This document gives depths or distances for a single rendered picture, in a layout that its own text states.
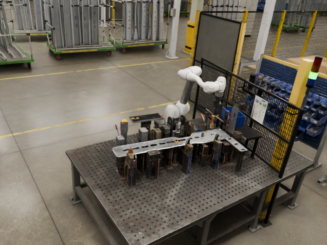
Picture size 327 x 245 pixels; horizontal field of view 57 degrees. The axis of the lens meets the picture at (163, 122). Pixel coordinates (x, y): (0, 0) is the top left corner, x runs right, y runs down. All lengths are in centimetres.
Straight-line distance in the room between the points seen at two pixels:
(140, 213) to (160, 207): 21
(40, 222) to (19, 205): 41
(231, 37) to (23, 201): 411
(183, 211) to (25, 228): 183
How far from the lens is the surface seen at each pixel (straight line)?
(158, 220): 280
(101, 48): 988
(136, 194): 304
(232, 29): 558
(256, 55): 782
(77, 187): 389
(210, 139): 347
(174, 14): 1011
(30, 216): 397
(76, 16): 999
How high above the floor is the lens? 269
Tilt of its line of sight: 27 degrees down
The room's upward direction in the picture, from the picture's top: 5 degrees clockwise
